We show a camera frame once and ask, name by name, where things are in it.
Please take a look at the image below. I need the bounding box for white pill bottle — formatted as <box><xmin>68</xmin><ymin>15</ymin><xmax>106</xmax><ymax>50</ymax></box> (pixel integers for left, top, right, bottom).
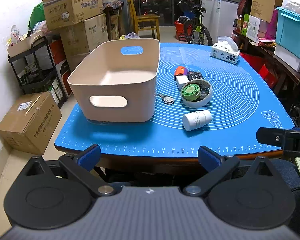
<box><xmin>182</xmin><ymin>110</ymin><xmax>212</xmax><ymax>131</ymax></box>

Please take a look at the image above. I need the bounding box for green tape roll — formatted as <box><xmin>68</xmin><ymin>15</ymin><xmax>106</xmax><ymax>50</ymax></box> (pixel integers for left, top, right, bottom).
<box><xmin>181</xmin><ymin>83</ymin><xmax>201</xmax><ymax>101</ymax></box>

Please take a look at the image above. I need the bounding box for beige plastic storage bin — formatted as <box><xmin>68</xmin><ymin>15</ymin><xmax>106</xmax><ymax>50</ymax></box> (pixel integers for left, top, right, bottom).
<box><xmin>68</xmin><ymin>38</ymin><xmax>160</xmax><ymax>122</ymax></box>

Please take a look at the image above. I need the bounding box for white charger cube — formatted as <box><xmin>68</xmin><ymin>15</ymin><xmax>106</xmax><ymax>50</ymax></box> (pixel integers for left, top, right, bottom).
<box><xmin>175</xmin><ymin>75</ymin><xmax>189</xmax><ymax>90</ymax></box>

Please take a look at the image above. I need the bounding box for black remote control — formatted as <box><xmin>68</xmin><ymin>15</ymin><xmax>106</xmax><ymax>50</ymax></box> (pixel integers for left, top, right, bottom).
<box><xmin>187</xmin><ymin>71</ymin><xmax>203</xmax><ymax>81</ymax></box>

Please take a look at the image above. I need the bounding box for orange purple toy knife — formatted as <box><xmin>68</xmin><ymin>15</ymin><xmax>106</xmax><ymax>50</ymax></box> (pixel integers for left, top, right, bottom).
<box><xmin>174</xmin><ymin>66</ymin><xmax>188</xmax><ymax>78</ymax></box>

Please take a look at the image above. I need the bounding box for brown cardboard box on floor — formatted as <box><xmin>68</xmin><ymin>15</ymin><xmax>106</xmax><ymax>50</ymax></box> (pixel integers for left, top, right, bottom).
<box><xmin>0</xmin><ymin>92</ymin><xmax>62</xmax><ymax>155</ymax></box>

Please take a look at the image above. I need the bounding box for blue silicone table mat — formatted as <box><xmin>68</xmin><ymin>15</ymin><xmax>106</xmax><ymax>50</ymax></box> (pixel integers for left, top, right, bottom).
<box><xmin>55</xmin><ymin>43</ymin><xmax>294</xmax><ymax>158</ymax></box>

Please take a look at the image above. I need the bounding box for grey round bowl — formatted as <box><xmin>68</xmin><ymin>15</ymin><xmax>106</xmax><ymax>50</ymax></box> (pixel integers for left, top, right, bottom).
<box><xmin>180</xmin><ymin>79</ymin><xmax>213</xmax><ymax>108</ymax></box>

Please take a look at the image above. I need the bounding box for silver key bunch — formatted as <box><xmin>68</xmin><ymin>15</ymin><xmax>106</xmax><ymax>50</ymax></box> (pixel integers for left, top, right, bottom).
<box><xmin>157</xmin><ymin>93</ymin><xmax>175</xmax><ymax>105</ymax></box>

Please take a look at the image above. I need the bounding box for black metal shelf rack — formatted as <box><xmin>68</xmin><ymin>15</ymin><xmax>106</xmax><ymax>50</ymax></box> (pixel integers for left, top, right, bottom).
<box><xmin>8</xmin><ymin>36</ymin><xmax>68</xmax><ymax>108</ymax></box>

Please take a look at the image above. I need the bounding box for white tissue box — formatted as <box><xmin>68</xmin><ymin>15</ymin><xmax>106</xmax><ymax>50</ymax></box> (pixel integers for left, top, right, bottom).
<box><xmin>210</xmin><ymin>36</ymin><xmax>239</xmax><ymax>64</ymax></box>

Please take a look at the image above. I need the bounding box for large stacked cardboard box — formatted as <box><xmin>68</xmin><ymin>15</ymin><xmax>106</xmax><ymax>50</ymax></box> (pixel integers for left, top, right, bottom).
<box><xmin>59</xmin><ymin>14</ymin><xmax>108</xmax><ymax>72</ymax></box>

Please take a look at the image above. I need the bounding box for green black bicycle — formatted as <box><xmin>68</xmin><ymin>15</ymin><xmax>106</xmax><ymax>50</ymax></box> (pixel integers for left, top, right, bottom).
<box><xmin>177</xmin><ymin>0</ymin><xmax>213</xmax><ymax>46</ymax></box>

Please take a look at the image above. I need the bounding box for green white carton box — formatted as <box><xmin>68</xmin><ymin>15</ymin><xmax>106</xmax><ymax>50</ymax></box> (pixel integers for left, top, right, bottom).
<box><xmin>241</xmin><ymin>14</ymin><xmax>261</xmax><ymax>42</ymax></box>

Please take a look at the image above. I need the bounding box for red plastic bucket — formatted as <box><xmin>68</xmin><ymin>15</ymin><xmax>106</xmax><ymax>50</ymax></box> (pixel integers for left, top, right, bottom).
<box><xmin>174</xmin><ymin>20</ymin><xmax>193</xmax><ymax>43</ymax></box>

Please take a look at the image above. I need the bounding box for teal plastic storage crate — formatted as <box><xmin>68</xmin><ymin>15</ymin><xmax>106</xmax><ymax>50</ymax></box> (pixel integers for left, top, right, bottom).
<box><xmin>275</xmin><ymin>7</ymin><xmax>300</xmax><ymax>58</ymax></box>

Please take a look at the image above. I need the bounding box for wooden chair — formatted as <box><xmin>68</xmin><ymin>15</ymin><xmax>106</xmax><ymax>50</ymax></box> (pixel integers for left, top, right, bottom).
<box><xmin>127</xmin><ymin>0</ymin><xmax>160</xmax><ymax>41</ymax></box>

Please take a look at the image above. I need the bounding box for open top cardboard box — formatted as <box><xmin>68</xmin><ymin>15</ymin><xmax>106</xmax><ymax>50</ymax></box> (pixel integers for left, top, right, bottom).
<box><xmin>42</xmin><ymin>0</ymin><xmax>103</xmax><ymax>30</ymax></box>

